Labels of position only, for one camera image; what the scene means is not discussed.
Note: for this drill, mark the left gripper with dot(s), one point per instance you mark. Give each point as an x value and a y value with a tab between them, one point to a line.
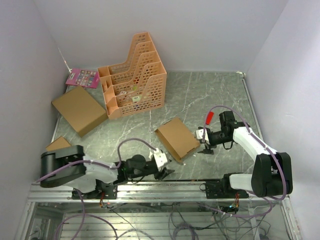
160	175

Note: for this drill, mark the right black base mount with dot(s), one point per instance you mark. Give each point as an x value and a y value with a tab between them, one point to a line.
221	189

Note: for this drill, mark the pink sticker sheet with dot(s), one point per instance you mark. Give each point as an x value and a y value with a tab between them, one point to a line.
84	78

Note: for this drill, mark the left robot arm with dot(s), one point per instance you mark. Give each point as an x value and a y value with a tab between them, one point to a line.
70	167

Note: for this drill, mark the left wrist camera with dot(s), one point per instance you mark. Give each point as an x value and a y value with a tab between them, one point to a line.
160	158

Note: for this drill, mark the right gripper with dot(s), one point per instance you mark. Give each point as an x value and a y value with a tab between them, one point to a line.
208	147

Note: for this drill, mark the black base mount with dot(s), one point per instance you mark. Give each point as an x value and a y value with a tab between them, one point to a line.
102	191
221	189

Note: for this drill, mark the aluminium mounting rail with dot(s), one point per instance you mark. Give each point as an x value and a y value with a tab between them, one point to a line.
145	191

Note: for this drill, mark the orange plastic file organizer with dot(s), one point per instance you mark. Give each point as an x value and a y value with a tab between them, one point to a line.
136	85

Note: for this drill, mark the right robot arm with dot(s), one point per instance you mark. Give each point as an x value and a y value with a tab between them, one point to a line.
272	170

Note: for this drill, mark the brown cardboard box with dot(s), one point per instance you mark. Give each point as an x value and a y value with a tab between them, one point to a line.
177	139

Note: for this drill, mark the small folded cardboard box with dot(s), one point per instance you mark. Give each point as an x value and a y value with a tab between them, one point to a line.
59	143

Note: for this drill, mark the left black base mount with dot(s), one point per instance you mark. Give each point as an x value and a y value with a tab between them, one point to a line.
102	191

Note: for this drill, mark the large folded cardboard box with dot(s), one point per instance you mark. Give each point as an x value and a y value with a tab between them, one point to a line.
80	110

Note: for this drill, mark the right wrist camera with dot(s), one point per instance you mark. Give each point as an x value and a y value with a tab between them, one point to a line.
202	135

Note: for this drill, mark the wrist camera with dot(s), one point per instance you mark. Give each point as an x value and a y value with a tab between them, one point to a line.
202	135
160	158

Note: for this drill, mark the red rectangular block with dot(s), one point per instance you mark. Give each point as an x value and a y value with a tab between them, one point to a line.
209	118

